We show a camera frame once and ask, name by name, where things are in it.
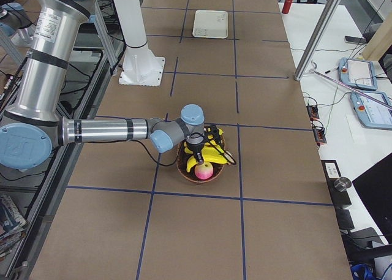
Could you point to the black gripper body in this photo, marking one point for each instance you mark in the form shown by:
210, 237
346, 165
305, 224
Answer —
195, 149

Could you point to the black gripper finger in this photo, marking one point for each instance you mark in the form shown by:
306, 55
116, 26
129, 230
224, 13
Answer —
198, 158

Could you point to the yellow banana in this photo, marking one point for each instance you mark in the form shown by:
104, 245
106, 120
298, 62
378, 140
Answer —
211, 150
217, 159
222, 139

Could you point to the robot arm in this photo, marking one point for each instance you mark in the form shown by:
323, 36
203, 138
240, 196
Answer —
30, 127

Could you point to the brown wicker basket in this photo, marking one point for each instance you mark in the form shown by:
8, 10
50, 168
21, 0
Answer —
182, 158

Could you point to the pink white apple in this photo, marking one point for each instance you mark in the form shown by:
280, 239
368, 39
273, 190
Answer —
204, 171

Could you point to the white bear serving tray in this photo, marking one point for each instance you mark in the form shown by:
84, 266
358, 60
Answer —
211, 24

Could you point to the black label box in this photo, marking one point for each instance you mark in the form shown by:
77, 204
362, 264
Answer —
332, 172

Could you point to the steel cup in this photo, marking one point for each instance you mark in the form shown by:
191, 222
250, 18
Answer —
342, 183

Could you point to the upper teach pendant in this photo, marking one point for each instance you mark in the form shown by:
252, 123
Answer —
357, 73

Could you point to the teach pendant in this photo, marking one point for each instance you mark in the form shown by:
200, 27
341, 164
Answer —
357, 73
371, 110

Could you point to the lower teach pendant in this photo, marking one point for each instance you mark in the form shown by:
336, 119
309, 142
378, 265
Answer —
371, 110

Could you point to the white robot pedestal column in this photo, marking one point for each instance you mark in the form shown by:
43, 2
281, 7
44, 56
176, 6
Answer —
140, 66

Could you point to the aluminium frame post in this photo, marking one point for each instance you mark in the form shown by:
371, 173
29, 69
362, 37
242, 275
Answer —
323, 21

